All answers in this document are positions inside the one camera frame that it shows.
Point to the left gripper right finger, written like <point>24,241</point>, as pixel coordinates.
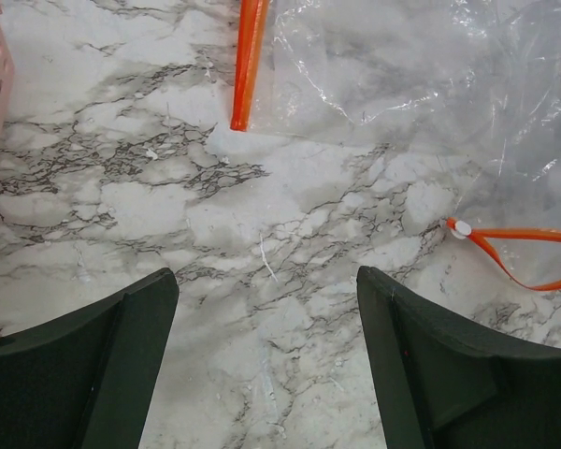
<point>444,381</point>

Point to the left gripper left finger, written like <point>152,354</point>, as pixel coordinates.
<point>86,378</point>

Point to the zip bag with red fruit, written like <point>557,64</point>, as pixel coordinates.
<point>512,209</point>

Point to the zip bag with yellow fruit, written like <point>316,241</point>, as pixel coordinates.
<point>480,76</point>

